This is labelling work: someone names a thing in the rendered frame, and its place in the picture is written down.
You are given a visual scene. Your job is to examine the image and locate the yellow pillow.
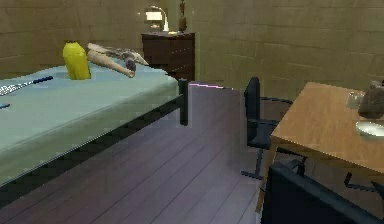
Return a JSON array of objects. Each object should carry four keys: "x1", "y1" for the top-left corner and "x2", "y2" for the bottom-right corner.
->
[{"x1": 62, "y1": 40, "x2": 92, "y2": 81}]

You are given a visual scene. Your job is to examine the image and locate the black office chair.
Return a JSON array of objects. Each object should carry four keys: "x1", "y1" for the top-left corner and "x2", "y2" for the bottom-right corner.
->
[{"x1": 240, "y1": 76, "x2": 308, "y2": 181}]

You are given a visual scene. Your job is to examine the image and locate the wooden baseball bat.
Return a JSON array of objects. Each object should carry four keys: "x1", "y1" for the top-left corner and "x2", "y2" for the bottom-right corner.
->
[{"x1": 87, "y1": 49, "x2": 136, "y2": 79}]

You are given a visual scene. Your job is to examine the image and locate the white desk lamp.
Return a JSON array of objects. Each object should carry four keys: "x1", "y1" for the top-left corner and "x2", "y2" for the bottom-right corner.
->
[{"x1": 145, "y1": 5, "x2": 170, "y2": 33}]

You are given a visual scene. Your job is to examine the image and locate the pale green bed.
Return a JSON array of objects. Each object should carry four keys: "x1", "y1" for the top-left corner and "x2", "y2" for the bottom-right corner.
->
[{"x1": 0, "y1": 59, "x2": 190, "y2": 209}]

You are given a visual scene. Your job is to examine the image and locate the dark brown chest of drawers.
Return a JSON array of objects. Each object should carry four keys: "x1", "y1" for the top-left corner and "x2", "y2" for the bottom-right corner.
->
[{"x1": 141, "y1": 31, "x2": 196, "y2": 83}]

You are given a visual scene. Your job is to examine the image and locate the patterned beige pillow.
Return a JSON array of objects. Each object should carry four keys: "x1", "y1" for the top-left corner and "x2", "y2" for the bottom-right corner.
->
[{"x1": 87, "y1": 42, "x2": 150, "y2": 67}]

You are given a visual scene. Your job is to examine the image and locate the wooden table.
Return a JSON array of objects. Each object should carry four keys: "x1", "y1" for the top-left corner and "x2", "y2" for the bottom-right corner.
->
[{"x1": 255, "y1": 81, "x2": 384, "y2": 214}]

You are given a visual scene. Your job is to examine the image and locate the small glass cup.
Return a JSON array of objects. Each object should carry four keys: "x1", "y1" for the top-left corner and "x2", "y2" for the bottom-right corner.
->
[{"x1": 346, "y1": 91, "x2": 364, "y2": 110}]

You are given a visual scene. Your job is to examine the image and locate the brown statuette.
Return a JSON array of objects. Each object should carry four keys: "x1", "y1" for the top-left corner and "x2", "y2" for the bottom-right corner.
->
[{"x1": 178, "y1": 0, "x2": 188, "y2": 33}]

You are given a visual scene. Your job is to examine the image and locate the brown lumpy object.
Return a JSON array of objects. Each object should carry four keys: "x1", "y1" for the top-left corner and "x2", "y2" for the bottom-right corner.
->
[{"x1": 357, "y1": 79, "x2": 384, "y2": 120}]

